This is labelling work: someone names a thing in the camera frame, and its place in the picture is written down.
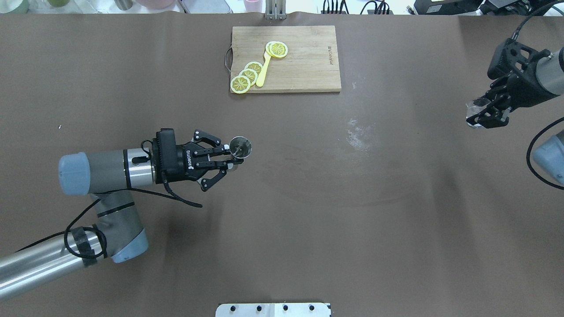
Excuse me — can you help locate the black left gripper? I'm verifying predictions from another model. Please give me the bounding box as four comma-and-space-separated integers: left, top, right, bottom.
174, 129, 244, 192

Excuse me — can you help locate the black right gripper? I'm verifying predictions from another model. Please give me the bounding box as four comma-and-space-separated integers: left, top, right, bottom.
467, 73, 560, 128

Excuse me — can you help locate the steel jigger measuring cup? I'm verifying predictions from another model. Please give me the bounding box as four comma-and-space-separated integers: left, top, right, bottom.
228, 136, 252, 170

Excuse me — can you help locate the clear glass shaker cup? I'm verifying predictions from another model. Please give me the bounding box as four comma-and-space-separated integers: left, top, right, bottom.
467, 98, 492, 129

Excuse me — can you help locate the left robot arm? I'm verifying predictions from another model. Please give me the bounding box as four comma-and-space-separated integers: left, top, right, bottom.
1, 128, 252, 301

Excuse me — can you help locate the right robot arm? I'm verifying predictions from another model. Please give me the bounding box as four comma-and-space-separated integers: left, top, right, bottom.
465, 39, 564, 190

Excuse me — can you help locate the pink cup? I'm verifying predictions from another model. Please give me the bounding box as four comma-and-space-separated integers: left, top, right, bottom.
244, 0, 263, 13

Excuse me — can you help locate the lemon slice row end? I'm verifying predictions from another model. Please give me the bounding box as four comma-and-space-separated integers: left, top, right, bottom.
230, 75, 252, 94

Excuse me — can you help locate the yellow plastic knife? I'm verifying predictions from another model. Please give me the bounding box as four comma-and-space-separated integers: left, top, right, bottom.
256, 51, 272, 88

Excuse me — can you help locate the lemon slice row middle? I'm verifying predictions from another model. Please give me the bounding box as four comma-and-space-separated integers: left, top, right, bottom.
239, 68, 259, 86

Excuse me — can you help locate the lemon slice row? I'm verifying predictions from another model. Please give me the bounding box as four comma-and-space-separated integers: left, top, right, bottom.
239, 68, 259, 86
245, 61, 263, 74

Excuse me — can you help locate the lemon slice row inner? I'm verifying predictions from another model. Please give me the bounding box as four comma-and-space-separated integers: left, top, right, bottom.
245, 61, 263, 74

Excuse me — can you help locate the lemon slice under pair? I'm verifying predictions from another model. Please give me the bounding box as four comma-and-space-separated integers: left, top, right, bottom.
265, 41, 276, 57

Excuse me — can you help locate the lemon slice top of pair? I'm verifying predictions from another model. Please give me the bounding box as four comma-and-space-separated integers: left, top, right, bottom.
268, 41, 289, 58

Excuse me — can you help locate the wooden cutting board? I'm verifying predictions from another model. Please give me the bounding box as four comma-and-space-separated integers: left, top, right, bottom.
231, 26, 341, 93

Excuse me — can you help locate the pink bowl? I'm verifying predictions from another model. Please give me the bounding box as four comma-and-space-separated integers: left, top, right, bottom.
135, 0, 175, 10

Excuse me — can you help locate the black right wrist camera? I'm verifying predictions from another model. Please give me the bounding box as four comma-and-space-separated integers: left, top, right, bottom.
487, 39, 551, 81

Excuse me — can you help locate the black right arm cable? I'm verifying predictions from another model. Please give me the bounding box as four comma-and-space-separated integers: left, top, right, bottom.
511, 0, 564, 191

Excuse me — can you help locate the aluminium frame post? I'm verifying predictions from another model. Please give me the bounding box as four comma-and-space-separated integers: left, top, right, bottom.
264, 0, 287, 20

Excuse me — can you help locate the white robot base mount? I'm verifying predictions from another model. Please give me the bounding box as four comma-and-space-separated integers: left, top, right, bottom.
215, 302, 332, 317

